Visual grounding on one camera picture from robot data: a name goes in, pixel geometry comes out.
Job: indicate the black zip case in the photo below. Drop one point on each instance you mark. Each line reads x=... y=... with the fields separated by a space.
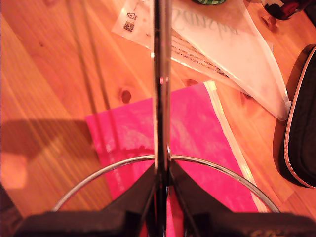
x=303 y=123

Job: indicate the metallic paper towel stand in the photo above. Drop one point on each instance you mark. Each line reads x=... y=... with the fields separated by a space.
x=158 y=74

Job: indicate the clear plastic zip bag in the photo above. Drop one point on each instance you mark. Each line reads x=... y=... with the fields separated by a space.
x=234 y=56

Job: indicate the white and dark red mug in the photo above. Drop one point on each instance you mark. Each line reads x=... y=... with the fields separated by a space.
x=284 y=10

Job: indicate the green patterned fabric pouch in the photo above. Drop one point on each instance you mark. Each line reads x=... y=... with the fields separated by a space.
x=209 y=2

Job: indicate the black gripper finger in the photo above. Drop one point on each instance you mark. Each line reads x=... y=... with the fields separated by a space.
x=195 y=200
x=138 y=197

